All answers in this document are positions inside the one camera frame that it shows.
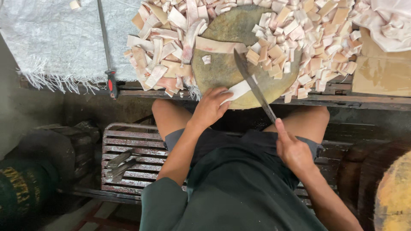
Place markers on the brown cardboard box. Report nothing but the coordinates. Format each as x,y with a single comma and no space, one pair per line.
382,73

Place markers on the person's right hand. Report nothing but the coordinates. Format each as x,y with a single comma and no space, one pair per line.
295,154

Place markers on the white plastic bag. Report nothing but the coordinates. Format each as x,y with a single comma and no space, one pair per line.
388,22

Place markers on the person's left hand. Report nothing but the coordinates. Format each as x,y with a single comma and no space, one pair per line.
208,109

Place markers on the pile of pork skin strips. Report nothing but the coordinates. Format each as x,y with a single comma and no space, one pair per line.
160,54

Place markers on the white woven sack cloth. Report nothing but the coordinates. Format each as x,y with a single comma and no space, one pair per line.
61,38

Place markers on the white pork skin slice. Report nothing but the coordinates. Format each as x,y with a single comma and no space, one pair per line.
239,90

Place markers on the long steel butcher knife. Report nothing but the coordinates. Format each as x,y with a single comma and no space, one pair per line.
252,81

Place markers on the round wooden chopping block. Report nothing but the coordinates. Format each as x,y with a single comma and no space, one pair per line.
224,73

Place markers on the metal slatted bench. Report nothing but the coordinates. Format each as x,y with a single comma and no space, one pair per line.
135,163

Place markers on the dark green printed sack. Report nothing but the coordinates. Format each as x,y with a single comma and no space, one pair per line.
21,189

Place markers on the grey shorts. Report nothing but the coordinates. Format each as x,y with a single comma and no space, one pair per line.
212,141

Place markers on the heap of diced pork skin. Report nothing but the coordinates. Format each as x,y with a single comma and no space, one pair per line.
308,41

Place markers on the pale pork skin scrap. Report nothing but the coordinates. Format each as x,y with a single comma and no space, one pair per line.
74,4

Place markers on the long pale pork skin band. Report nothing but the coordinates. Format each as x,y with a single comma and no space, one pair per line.
218,46

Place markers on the dark green shirt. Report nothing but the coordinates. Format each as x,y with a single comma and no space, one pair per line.
231,195

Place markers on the black rubber tyre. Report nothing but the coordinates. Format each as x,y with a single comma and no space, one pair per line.
61,150

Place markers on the small pork skin cube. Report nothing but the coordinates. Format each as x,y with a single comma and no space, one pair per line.
206,59

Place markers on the yellowish wooden stump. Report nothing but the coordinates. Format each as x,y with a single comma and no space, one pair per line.
395,195

